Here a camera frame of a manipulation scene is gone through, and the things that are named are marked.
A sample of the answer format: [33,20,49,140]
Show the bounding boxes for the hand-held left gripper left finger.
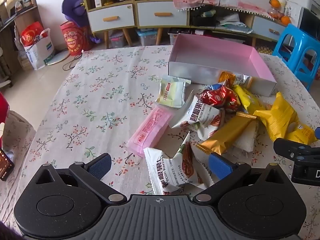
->
[24,153,127,204]

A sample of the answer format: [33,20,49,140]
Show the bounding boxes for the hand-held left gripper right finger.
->
[192,152,296,204]

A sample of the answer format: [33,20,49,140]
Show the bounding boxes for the yellow packet with white label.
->
[285,120,318,146]

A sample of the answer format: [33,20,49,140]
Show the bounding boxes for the large golden yellow packet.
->
[253,92,300,142]

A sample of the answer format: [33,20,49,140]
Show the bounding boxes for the gold foil bar packet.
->
[196,112,258,156]

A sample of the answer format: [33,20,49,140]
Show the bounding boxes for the clear packet of white crackers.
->
[231,121,261,155]

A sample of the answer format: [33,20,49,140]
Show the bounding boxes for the white nut snack packet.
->
[168,95,225,140]
[143,132,214,195]

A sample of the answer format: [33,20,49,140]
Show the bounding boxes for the lemon yellow snack packet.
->
[232,84,266,114]

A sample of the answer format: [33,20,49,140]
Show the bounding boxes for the pink wafer packet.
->
[128,104,175,158]

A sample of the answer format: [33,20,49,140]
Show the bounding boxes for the red snack packet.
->
[199,84,241,112]

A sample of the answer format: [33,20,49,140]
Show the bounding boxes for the orange and silver snack packet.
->
[218,71,253,88]

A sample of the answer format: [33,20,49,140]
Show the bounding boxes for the pale green snack packet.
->
[155,76,192,108]

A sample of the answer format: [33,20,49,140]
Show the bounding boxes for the pink cardboard box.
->
[168,34,277,97]

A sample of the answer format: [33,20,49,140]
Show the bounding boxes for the blue plastic stool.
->
[272,24,320,92]

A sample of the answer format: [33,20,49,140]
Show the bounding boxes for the dark patterned box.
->
[0,149,15,182]

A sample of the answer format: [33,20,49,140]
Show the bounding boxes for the yellow egg tray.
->
[257,43,275,55]

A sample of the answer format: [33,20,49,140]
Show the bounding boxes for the red cloth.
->
[0,92,11,151]

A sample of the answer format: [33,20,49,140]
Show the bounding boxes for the white microwave oven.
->
[298,4,320,36]

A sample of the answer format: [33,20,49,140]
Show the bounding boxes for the small pale blue drawer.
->
[252,16,285,42]

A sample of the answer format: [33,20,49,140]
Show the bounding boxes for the white round floor base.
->
[47,49,72,66]

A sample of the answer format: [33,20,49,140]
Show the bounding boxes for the small clear storage box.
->
[109,31,126,48]

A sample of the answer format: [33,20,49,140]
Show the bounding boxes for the low wooden cabinet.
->
[189,5,292,47]

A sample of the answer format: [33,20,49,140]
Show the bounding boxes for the white shopping bag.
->
[24,27,56,70]

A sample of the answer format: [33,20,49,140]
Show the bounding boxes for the red printed bag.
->
[60,21,93,56]

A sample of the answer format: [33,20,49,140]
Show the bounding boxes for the pile of folded papers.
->
[216,13,253,33]

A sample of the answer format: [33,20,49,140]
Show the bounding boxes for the clear storage box blue lid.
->
[136,29,161,47]

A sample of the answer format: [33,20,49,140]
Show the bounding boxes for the pale blue drawer with lock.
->
[87,4,135,32]

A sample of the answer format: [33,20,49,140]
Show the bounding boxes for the red gift bag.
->
[20,21,46,47]

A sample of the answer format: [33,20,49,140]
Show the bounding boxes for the wooden drawer cabinet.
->
[134,0,190,47]

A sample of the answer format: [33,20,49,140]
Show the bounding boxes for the pink floral cloth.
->
[170,0,272,18]

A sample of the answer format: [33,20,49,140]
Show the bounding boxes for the purple plush toy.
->
[62,0,87,28]

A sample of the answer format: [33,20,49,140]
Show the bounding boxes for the wide pale blue drawer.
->
[137,1,188,28]

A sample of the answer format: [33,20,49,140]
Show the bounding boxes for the wooden bookshelf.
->
[0,0,38,73]

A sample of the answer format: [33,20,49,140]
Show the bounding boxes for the thin black cable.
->
[62,52,83,72]

